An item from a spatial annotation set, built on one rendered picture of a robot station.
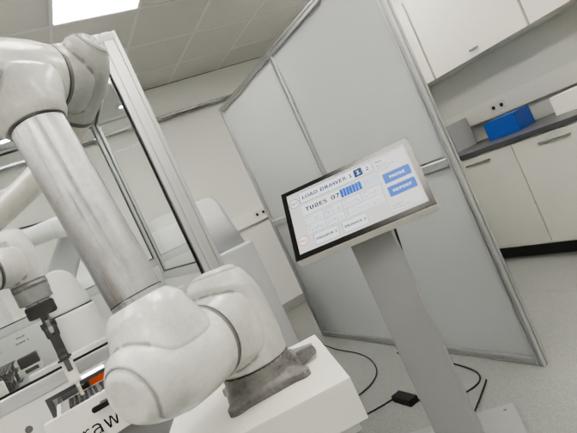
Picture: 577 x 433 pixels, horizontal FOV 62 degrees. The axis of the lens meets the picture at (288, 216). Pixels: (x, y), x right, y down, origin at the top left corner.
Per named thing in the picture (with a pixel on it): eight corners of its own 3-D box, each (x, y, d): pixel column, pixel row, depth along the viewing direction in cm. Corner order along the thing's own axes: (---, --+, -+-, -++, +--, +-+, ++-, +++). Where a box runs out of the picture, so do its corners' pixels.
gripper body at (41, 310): (52, 295, 127) (68, 326, 127) (51, 296, 134) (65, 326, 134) (22, 309, 123) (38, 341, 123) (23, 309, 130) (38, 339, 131)
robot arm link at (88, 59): (71, 95, 113) (17, 95, 102) (94, 25, 105) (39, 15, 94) (107, 127, 110) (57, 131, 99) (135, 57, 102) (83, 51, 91)
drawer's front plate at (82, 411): (171, 399, 129) (154, 362, 129) (63, 466, 116) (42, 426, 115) (170, 398, 131) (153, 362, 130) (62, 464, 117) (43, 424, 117)
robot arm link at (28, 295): (45, 277, 134) (54, 295, 135) (10, 291, 130) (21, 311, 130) (46, 275, 126) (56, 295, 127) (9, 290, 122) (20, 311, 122)
